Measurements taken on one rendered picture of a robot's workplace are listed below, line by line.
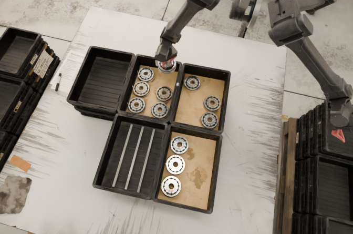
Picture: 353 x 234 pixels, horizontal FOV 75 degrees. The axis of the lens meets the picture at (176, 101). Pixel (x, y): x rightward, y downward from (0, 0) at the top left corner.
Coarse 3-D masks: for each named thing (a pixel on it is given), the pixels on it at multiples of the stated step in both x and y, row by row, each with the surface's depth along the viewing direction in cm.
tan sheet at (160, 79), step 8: (160, 72) 149; (176, 72) 150; (136, 80) 147; (152, 80) 147; (160, 80) 147; (168, 80) 147; (152, 88) 145; (152, 96) 142; (152, 104) 140; (168, 104) 141; (144, 112) 138
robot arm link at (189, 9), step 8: (192, 0) 70; (216, 0) 67; (184, 8) 76; (192, 8) 74; (200, 8) 72; (208, 8) 72; (176, 16) 86; (184, 16) 80; (192, 16) 79; (168, 24) 97; (176, 24) 88; (184, 24) 86; (168, 32) 97; (176, 32) 94; (176, 40) 102
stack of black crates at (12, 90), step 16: (0, 80) 195; (16, 80) 184; (0, 96) 190; (16, 96) 180; (32, 96) 197; (0, 112) 184; (16, 112) 184; (32, 112) 203; (0, 128) 178; (16, 128) 189
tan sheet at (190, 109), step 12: (204, 84) 146; (216, 84) 146; (180, 96) 143; (192, 96) 143; (204, 96) 143; (216, 96) 143; (180, 108) 140; (192, 108) 140; (180, 120) 136; (192, 120) 137
